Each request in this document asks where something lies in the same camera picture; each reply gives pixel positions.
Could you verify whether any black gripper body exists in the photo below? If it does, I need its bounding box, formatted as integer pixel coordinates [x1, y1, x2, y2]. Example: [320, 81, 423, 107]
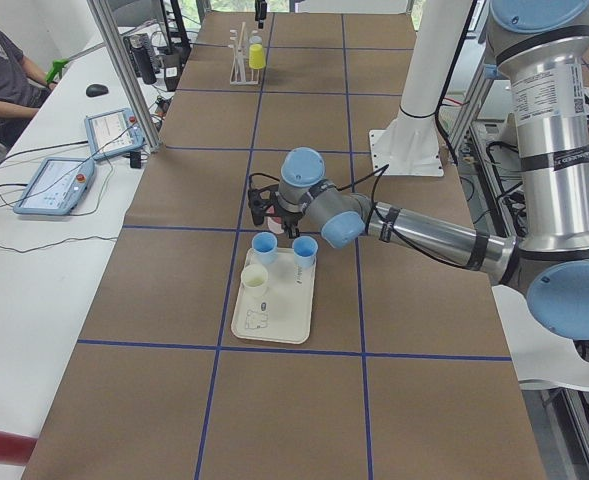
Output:
[272, 199, 303, 228]

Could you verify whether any yellow plastic cup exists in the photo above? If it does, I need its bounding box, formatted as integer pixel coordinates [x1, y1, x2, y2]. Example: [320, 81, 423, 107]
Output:
[248, 43, 266, 70]

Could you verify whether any pink plastic cup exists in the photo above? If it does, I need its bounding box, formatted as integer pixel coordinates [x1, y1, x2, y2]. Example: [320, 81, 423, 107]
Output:
[266, 216, 285, 235]

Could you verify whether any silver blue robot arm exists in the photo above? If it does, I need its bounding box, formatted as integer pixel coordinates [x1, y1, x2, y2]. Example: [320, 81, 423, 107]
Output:
[248, 1, 589, 340]

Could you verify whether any blue plastic cup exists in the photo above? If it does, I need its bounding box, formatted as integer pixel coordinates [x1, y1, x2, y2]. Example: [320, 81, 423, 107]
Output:
[292, 236, 318, 269]
[251, 231, 278, 266]

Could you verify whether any cream plastic cup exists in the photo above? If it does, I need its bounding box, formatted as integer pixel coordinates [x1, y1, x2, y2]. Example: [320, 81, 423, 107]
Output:
[240, 264, 269, 298]

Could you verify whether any cream plastic tray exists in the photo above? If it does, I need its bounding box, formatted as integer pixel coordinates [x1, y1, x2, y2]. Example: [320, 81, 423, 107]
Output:
[231, 248, 316, 344]

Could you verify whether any black water bottle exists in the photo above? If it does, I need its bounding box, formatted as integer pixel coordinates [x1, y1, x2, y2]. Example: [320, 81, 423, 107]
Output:
[129, 34, 157, 85]

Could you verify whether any black computer mouse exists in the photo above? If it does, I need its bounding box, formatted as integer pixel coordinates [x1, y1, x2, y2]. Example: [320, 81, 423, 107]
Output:
[85, 83, 109, 98]

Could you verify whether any far teach pendant tablet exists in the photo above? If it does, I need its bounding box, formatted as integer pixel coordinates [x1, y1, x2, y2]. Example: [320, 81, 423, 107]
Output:
[84, 108, 145, 161]

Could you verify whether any teach pendant tablet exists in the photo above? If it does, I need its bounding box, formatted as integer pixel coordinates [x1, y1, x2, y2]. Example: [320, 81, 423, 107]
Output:
[84, 108, 145, 161]
[13, 157, 95, 216]

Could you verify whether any near teach pendant tablet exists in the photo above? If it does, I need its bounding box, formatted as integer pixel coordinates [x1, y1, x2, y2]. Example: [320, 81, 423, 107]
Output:
[13, 157, 95, 216]

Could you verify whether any seated person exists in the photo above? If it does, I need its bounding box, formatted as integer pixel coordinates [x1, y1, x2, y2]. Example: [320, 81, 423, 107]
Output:
[0, 30, 58, 149]

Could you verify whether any white chair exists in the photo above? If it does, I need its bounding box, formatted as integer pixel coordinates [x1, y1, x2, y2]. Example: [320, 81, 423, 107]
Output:
[492, 285, 589, 392]

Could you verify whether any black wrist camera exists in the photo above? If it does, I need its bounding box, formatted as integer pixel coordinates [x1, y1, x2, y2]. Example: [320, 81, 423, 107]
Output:
[247, 185, 277, 226]

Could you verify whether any white wire cup rack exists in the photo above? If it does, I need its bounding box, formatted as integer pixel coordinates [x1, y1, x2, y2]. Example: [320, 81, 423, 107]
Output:
[229, 22, 265, 85]

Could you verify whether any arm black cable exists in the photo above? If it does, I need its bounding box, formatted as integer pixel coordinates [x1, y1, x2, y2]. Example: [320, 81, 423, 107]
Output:
[248, 162, 391, 226]

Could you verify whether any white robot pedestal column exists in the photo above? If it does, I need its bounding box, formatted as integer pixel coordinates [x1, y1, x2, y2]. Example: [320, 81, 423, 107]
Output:
[369, 0, 475, 177]

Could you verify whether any aluminium frame post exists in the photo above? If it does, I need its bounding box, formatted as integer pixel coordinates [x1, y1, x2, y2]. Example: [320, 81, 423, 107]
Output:
[87, 0, 161, 153]

